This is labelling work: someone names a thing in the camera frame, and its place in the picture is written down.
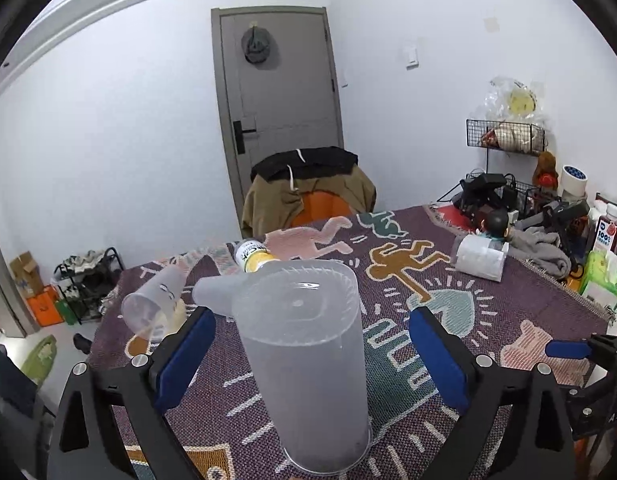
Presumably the white tape roll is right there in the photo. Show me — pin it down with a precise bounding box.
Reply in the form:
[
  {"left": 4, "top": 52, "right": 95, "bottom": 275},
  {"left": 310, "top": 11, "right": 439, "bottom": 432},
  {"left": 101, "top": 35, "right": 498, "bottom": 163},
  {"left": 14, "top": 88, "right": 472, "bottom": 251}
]
[{"left": 559, "top": 164, "right": 590, "bottom": 200}]

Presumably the black door lock handle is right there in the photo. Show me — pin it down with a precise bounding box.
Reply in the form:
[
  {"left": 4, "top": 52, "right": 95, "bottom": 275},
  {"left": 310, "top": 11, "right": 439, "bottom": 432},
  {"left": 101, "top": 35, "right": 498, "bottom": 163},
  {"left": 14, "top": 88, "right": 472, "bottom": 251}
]
[{"left": 232, "top": 119, "right": 257, "bottom": 155}]

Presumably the grey door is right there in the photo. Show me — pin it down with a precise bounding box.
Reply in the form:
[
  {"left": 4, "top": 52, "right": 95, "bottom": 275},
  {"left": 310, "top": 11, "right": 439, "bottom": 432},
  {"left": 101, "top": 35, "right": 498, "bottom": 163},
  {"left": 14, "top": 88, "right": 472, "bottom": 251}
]
[{"left": 211, "top": 7, "right": 345, "bottom": 196}]

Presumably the red juice bottle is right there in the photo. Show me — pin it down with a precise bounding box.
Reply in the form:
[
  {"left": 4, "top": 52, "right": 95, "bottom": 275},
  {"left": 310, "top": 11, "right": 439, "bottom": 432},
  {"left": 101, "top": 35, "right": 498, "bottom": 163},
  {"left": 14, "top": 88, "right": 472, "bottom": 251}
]
[{"left": 591, "top": 203, "right": 617, "bottom": 257}]

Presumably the green tissue pack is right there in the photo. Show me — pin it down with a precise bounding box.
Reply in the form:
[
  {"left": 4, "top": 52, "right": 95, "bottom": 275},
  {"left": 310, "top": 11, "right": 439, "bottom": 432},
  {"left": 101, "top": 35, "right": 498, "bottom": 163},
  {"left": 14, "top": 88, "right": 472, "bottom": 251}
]
[{"left": 579, "top": 250, "right": 617, "bottom": 317}]

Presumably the black shoe rack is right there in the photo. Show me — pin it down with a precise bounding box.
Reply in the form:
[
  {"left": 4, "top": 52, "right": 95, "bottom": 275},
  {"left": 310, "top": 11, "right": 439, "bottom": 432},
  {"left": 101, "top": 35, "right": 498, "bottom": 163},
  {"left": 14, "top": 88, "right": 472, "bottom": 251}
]
[{"left": 53, "top": 247, "right": 125, "bottom": 325}]

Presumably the orange box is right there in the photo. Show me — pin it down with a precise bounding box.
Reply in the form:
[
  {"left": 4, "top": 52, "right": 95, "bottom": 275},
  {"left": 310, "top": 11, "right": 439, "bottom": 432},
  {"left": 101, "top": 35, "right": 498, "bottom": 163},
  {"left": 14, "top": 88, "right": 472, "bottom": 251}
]
[{"left": 26, "top": 285, "right": 65, "bottom": 327}]

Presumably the tall translucent plastic cup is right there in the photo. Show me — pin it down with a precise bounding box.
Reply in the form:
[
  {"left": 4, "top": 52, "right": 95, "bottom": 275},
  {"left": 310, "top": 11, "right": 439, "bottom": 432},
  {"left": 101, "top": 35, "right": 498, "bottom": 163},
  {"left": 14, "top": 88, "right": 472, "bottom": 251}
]
[{"left": 232, "top": 259, "right": 374, "bottom": 476}]

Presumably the printed blanket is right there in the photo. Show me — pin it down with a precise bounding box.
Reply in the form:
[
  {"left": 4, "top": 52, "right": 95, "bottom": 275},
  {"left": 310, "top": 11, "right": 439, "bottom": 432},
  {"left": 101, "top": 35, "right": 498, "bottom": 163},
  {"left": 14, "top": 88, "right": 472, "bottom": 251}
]
[{"left": 86, "top": 205, "right": 617, "bottom": 480}]

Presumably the brown plush toy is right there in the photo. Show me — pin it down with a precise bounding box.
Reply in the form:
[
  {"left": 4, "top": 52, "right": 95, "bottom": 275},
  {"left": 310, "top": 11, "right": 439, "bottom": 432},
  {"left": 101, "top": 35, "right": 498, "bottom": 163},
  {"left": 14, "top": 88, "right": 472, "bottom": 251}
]
[{"left": 533, "top": 151, "right": 560, "bottom": 190}]

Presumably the person's dark clothing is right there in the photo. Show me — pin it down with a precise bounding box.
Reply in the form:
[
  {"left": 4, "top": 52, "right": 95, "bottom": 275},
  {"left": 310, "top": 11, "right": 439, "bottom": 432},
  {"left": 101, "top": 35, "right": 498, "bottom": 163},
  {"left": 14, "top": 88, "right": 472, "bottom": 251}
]
[{"left": 0, "top": 335, "right": 56, "bottom": 480}]

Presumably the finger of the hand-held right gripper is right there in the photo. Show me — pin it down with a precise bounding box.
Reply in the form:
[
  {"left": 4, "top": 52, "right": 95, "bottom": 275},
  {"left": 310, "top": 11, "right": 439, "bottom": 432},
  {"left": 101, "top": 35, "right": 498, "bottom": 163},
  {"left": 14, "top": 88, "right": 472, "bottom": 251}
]
[{"left": 545, "top": 333, "right": 614, "bottom": 362}]

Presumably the yellow bottle with white label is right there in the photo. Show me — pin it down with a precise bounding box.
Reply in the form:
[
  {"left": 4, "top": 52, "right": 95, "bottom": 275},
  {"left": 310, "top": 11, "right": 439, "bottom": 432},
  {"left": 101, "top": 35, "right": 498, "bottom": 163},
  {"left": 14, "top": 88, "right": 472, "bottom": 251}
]
[{"left": 233, "top": 240, "right": 280, "bottom": 274}]

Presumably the black device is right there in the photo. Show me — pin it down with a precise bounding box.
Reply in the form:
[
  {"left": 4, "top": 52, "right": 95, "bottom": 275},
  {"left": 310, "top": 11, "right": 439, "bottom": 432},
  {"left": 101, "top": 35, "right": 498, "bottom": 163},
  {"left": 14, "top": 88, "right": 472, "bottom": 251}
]
[{"left": 451, "top": 174, "right": 509, "bottom": 215}]

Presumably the small translucent plastic cup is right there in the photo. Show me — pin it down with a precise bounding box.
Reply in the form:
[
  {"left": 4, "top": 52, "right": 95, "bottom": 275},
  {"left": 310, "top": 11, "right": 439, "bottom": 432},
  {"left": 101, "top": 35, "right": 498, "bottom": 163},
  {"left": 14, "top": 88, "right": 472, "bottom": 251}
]
[{"left": 120, "top": 265, "right": 190, "bottom": 342}]

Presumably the black-haired doll figure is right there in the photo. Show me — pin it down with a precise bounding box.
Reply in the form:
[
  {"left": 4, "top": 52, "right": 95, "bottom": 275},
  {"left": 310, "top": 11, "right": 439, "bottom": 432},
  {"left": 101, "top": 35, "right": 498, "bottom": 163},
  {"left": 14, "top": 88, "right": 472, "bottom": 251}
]
[{"left": 475, "top": 208, "right": 512, "bottom": 242}]

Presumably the black wire wall basket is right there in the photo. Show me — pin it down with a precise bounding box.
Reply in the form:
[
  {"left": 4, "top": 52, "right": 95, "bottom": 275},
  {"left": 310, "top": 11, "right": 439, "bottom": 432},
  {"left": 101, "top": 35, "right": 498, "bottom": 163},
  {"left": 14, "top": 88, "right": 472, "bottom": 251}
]
[{"left": 465, "top": 119, "right": 546, "bottom": 157}]

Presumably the orange chair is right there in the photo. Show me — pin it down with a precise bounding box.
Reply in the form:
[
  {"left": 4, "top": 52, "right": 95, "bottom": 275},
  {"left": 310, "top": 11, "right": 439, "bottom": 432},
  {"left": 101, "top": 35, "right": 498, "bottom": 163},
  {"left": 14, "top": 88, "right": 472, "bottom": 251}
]
[{"left": 290, "top": 191, "right": 354, "bottom": 228}]

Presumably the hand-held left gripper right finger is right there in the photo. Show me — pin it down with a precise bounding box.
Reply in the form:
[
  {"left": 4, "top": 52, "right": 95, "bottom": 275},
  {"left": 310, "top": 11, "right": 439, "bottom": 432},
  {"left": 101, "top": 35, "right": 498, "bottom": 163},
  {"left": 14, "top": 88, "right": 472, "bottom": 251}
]
[{"left": 407, "top": 305, "right": 575, "bottom": 480}]

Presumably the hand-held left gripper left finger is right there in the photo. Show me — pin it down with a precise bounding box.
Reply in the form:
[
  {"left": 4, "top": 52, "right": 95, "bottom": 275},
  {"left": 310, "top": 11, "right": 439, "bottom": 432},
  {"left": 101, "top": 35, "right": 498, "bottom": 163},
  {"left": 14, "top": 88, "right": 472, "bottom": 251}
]
[{"left": 47, "top": 306, "right": 218, "bottom": 480}]

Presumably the clear plastic bag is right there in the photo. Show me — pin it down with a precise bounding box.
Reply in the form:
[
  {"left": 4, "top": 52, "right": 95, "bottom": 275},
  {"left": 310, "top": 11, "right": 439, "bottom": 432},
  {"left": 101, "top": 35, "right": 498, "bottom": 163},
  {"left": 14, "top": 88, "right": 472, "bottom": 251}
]
[{"left": 471, "top": 76, "right": 549, "bottom": 127}]

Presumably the grey cloth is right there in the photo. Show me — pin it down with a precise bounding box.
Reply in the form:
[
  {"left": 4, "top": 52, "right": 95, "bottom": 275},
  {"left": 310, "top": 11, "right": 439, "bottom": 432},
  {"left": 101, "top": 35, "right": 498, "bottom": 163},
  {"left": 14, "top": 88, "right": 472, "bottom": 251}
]
[{"left": 505, "top": 226, "right": 572, "bottom": 277}]

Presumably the black garment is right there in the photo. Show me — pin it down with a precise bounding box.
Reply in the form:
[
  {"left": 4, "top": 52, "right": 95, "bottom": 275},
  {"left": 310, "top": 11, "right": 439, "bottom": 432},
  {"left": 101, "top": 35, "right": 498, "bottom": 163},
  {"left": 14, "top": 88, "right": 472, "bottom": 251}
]
[{"left": 250, "top": 146, "right": 360, "bottom": 182}]

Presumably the green bag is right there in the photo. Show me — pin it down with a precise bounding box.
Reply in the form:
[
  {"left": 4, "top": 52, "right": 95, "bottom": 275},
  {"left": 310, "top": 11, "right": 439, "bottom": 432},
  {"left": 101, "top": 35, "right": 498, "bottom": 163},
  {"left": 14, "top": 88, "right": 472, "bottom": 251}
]
[{"left": 21, "top": 335, "right": 58, "bottom": 389}]

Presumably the grey cap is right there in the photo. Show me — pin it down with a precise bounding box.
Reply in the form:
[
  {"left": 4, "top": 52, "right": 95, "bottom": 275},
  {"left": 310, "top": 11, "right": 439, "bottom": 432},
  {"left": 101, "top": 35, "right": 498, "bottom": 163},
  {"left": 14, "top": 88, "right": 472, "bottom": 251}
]
[{"left": 241, "top": 24, "right": 274, "bottom": 65}]

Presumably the cardboard box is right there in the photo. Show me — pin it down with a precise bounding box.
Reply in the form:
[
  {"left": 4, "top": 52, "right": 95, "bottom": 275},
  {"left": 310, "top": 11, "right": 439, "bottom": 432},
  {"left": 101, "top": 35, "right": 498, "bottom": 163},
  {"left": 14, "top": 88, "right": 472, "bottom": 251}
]
[{"left": 9, "top": 251, "right": 45, "bottom": 301}]

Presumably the black wire desk basket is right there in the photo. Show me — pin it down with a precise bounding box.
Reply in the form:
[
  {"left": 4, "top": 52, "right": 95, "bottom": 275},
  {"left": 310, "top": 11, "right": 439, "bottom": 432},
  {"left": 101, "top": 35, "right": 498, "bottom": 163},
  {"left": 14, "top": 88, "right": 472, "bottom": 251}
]
[{"left": 463, "top": 172, "right": 540, "bottom": 217}]

